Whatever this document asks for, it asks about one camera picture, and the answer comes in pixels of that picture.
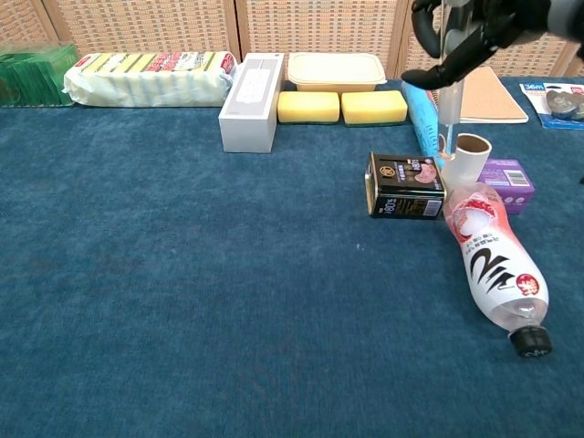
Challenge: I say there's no blue table cloth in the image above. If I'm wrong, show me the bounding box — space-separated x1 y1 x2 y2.
0 75 584 438

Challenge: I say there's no plastic bottle black cap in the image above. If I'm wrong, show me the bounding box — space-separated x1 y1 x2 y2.
442 181 554 361

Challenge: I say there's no woven bamboo folding screen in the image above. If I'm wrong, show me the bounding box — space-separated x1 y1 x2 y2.
0 0 584 78

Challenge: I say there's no white power strip box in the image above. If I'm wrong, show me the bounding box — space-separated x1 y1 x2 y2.
217 52 286 154

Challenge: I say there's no wrapped yellow sponge multipack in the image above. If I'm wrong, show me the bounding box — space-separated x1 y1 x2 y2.
62 50 239 109

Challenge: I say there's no green sponge pack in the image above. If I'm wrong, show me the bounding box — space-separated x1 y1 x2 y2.
0 43 79 109

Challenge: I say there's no yellow sponge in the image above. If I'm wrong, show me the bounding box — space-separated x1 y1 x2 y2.
276 90 341 125
340 89 409 128

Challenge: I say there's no white cardboard roll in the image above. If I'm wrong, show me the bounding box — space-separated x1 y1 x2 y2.
441 133 493 195

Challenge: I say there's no kraft spiral notebook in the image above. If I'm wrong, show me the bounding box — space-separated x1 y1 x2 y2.
428 66 530 125

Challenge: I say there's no blue cling film roll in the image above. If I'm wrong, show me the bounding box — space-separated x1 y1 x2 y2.
401 79 452 169

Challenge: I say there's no transparent test tube white cap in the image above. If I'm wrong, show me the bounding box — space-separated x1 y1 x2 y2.
435 0 465 161

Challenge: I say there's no purple cardboard box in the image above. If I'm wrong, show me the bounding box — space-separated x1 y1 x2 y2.
475 158 536 215

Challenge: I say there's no blue blister card pack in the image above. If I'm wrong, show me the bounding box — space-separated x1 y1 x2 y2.
518 81 584 131

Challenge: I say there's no beige lidded food container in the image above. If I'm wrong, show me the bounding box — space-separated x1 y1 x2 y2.
287 52 388 95

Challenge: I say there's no black meat tin can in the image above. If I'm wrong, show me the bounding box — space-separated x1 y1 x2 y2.
363 151 447 220

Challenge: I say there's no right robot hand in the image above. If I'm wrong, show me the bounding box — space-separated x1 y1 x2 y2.
401 0 556 90

